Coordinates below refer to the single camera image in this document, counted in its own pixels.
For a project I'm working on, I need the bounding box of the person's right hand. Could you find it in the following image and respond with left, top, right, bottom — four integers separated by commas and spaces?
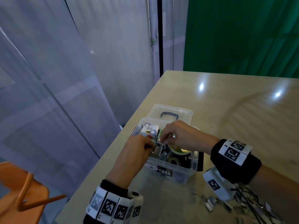
160, 120, 220, 154

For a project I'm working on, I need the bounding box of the person's left hand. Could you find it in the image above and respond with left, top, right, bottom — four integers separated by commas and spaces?
107, 134, 156, 189

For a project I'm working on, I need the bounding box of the small white staple box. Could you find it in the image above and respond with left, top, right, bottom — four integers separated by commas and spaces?
141, 124, 160, 136

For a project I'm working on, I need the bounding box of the transparent storage box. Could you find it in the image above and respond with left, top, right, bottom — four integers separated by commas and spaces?
132, 116, 204, 185

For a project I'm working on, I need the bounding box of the pile of metal staple strips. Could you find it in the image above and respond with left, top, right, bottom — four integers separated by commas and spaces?
192, 183, 286, 224

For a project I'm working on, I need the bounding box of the person's right forearm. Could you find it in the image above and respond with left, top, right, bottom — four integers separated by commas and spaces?
248, 166, 299, 224

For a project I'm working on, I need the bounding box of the transparent box lid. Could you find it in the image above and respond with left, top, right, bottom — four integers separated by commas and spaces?
146, 103, 194, 125

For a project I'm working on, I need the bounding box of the green curtain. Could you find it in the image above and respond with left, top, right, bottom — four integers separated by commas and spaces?
183, 0, 299, 78

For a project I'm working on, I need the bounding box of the orange chair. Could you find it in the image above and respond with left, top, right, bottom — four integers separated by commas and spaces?
0, 162, 66, 224

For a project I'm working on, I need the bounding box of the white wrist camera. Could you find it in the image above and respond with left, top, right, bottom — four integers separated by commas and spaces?
126, 191, 145, 224
202, 166, 236, 202

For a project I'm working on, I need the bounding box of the black camera cable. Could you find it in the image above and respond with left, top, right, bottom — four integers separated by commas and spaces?
240, 198, 272, 224

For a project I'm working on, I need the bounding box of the black window post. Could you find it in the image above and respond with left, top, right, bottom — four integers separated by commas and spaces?
158, 0, 164, 77

